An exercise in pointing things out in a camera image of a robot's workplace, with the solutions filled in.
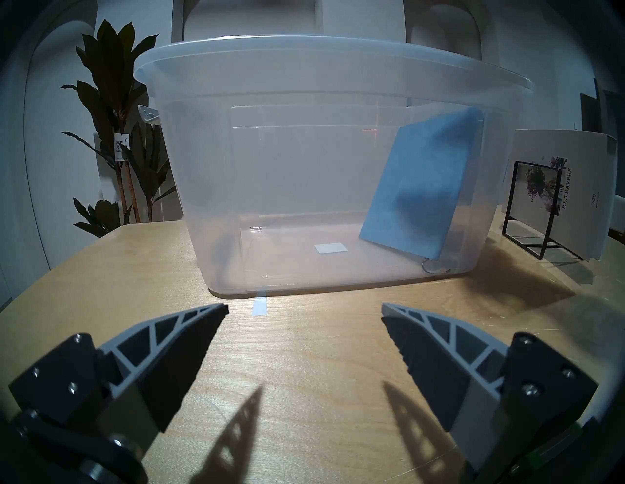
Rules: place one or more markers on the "blue book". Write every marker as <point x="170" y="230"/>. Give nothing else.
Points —
<point x="420" y="185"/>

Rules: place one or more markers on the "white label inside box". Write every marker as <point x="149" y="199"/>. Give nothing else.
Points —
<point x="331" y="248"/>

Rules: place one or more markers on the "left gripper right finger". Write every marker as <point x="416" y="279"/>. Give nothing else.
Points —
<point x="449" y="361"/>

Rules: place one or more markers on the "tall green potted plant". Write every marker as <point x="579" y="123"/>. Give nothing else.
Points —
<point x="110" y="73"/>

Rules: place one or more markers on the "dark door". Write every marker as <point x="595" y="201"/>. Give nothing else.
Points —
<point x="588" y="110"/>

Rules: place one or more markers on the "white tag on plant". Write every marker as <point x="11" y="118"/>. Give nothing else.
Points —
<point x="121" y="146"/>

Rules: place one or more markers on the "clear plastic storage box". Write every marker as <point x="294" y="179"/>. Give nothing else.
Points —
<point x="293" y="171"/>

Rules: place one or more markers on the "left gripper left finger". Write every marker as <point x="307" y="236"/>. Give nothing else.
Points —
<point x="161" y="356"/>

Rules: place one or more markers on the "white book with WELCOME spine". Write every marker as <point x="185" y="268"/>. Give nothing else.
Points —
<point x="586" y="195"/>

